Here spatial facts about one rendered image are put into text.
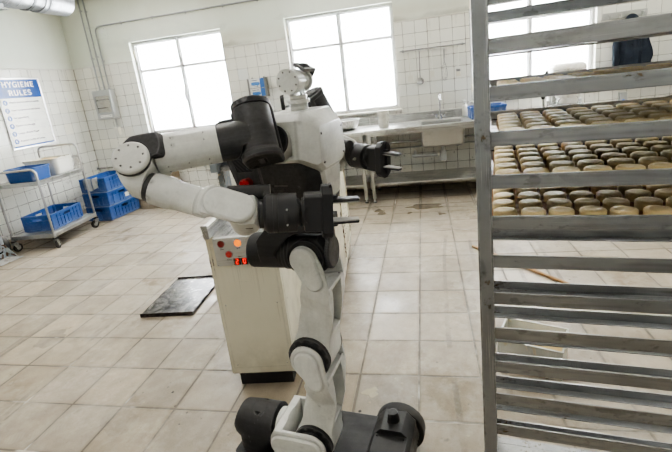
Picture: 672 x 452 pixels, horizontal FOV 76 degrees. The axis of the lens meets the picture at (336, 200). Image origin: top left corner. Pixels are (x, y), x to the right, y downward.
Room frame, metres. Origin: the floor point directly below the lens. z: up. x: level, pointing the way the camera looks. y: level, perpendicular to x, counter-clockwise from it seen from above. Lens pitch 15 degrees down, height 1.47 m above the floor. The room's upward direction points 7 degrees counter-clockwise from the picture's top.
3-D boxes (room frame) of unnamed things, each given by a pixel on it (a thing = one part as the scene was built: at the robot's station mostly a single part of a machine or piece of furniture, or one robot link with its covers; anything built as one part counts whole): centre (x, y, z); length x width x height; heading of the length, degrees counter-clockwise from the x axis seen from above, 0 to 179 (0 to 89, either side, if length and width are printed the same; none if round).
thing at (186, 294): (3.10, 1.27, 0.01); 0.60 x 0.40 x 0.03; 172
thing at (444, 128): (5.41, -0.49, 0.61); 3.40 x 0.70 x 1.22; 77
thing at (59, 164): (5.35, 3.46, 0.89); 0.44 x 0.36 x 0.20; 86
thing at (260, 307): (2.26, 0.43, 0.45); 0.70 x 0.34 x 0.90; 173
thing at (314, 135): (1.27, 0.13, 1.27); 0.34 x 0.30 x 0.36; 159
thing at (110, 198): (6.08, 3.20, 0.30); 0.60 x 0.40 x 0.20; 167
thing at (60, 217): (5.17, 3.47, 0.28); 0.56 x 0.38 x 0.20; 175
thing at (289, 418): (1.30, 0.20, 0.28); 0.21 x 0.20 x 0.13; 69
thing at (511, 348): (1.87, -0.89, 0.08); 0.30 x 0.22 x 0.16; 55
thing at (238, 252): (1.90, 0.47, 0.77); 0.24 x 0.04 x 0.14; 83
